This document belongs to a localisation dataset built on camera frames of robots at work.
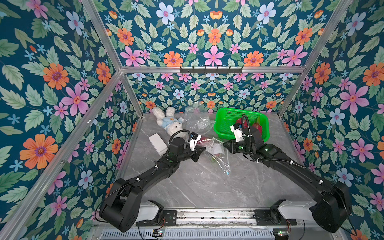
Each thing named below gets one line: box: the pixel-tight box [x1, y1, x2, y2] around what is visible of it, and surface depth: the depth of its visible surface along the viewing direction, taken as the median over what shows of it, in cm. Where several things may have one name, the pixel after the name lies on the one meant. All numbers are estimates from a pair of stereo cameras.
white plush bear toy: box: [152, 107, 184, 137], surface depth 107 cm
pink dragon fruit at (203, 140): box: [197, 137, 210, 144], surface depth 95 cm
